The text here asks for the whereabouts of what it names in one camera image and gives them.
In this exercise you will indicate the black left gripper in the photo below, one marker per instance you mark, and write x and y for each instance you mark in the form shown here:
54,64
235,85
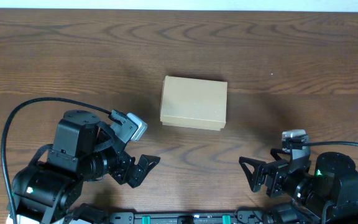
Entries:
119,173

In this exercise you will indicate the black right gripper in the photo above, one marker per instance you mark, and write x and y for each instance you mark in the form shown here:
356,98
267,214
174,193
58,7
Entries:
278,169

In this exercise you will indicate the brown cardboard box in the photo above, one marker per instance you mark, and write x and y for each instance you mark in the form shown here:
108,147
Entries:
193,103

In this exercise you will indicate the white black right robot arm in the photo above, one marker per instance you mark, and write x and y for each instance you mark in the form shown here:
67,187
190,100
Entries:
329,195

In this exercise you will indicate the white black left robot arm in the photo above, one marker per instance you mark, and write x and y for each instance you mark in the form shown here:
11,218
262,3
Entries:
85,149

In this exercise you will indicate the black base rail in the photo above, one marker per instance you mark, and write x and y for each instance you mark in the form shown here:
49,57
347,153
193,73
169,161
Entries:
87,213

